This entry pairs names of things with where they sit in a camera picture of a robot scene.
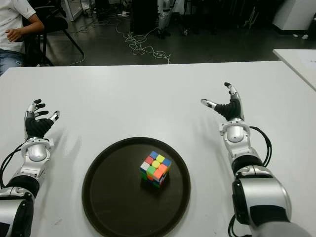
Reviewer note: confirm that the crumpled white paper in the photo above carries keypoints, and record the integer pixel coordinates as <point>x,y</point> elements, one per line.
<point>304,36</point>

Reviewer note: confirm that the multicoloured Rubik's cube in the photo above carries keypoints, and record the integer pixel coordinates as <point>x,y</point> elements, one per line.
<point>155,168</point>

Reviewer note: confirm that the black office chair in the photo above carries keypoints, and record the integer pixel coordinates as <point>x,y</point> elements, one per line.
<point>54,23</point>

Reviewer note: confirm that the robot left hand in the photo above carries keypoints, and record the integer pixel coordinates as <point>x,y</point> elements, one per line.
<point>37,126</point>

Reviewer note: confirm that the white side table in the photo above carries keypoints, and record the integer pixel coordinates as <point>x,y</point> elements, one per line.
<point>298,61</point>

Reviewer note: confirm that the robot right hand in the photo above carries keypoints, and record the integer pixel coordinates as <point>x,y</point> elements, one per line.
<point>233,109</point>

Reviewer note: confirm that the small white floor object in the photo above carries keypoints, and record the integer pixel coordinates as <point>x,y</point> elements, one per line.
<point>185,31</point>

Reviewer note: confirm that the white panel board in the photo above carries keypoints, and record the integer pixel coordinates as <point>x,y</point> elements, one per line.
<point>75,10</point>

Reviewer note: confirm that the dark brown round plate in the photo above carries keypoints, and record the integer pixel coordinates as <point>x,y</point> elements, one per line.
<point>118,197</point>

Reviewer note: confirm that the seated person white shirt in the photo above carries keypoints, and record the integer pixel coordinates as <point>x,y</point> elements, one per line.
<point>12,14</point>

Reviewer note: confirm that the grey metal stand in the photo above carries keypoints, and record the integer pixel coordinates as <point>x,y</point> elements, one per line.
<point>251,21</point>

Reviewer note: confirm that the silver humanoid robot legs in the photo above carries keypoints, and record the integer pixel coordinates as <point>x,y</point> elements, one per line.
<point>164,19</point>

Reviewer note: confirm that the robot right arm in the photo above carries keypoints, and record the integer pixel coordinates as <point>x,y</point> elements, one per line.
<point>235,133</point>

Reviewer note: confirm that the white cabinet black base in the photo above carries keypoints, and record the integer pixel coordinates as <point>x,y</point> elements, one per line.
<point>293,14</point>

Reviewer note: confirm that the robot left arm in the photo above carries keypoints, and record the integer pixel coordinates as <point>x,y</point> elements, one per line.
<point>37,153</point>

